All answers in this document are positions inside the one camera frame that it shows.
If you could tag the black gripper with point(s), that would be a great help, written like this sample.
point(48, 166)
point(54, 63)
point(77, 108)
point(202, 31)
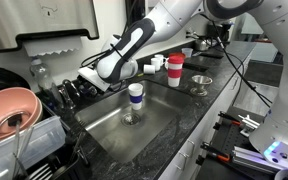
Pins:
point(88, 87)

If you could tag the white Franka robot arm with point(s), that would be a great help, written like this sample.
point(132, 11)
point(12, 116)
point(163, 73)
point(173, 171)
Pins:
point(277, 100)

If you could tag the clear plastic water bottle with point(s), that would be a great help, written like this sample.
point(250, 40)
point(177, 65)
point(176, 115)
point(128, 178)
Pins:
point(42, 78)

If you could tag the white cup blue band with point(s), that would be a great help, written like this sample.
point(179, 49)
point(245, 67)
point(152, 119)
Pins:
point(136, 96)

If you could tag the metal sink drain strainer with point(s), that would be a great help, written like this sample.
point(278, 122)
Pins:
point(131, 119)

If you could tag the small yellow green item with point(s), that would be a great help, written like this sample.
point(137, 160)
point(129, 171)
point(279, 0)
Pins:
point(139, 75)

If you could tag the white ceramic mug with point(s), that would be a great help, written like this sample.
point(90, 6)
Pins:
point(166, 64)
point(155, 64)
point(160, 58)
point(149, 69)

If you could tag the clear plastic tub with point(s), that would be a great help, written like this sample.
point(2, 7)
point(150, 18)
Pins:
point(40, 136)

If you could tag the stainless steel sink basin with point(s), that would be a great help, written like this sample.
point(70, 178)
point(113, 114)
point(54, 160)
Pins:
point(150, 113)

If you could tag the black dish rack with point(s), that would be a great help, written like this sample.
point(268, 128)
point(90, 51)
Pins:
point(67, 156)

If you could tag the steel paper towel dispenser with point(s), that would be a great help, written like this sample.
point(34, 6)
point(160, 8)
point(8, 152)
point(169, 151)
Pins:
point(40, 20)

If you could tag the pink bowl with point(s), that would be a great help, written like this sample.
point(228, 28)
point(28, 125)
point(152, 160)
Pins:
point(4, 106)

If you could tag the black pan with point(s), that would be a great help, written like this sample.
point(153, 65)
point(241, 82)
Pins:
point(0, 78)

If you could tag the red white travel tumbler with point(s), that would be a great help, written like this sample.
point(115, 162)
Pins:
point(175, 71)

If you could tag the translucent plastic container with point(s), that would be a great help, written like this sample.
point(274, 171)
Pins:
point(187, 52)

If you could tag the black flat board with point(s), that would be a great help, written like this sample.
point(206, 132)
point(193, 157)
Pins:
point(195, 66)

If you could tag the metal kettle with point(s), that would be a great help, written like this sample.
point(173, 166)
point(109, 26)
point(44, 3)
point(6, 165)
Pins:
point(201, 45)

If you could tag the white lower cabinets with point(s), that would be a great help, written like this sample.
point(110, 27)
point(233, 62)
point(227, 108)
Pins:
point(214, 110)

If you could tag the black clamp orange grip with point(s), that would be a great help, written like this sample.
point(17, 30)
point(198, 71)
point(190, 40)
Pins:
point(217, 154)
point(229, 119)

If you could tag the black coffee machine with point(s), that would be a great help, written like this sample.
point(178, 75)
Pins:
point(224, 31)

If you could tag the black mounting table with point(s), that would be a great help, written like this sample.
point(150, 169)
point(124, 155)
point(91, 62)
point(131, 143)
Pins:
point(230, 136)

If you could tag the aluminium extrusion bar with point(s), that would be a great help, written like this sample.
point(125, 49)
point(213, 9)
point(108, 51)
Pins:
point(254, 158)

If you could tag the white paper cup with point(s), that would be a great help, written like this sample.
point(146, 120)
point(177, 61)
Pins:
point(285, 175)

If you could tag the white wrist mount plate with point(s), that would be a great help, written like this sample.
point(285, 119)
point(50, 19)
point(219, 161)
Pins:
point(92, 78)

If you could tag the metal bracket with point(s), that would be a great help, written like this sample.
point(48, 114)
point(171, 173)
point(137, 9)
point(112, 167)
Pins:
point(249, 123)

